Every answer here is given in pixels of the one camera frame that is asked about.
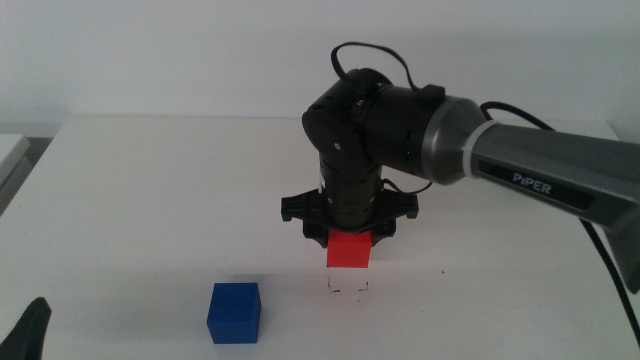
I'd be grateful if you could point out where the blue cube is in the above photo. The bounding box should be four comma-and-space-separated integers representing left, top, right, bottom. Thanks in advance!
206, 282, 263, 346

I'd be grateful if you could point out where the thin black looped cable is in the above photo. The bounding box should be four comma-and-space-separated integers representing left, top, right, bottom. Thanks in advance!
331, 41, 447, 105

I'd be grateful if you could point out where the red cube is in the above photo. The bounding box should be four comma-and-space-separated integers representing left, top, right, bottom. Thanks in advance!
326, 228, 373, 270

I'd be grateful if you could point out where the thick black braided cable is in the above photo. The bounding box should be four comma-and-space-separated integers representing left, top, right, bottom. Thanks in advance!
478, 101, 640, 349

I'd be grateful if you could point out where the short thin gripper cable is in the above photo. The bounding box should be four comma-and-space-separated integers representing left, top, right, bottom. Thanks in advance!
382, 178, 434, 196

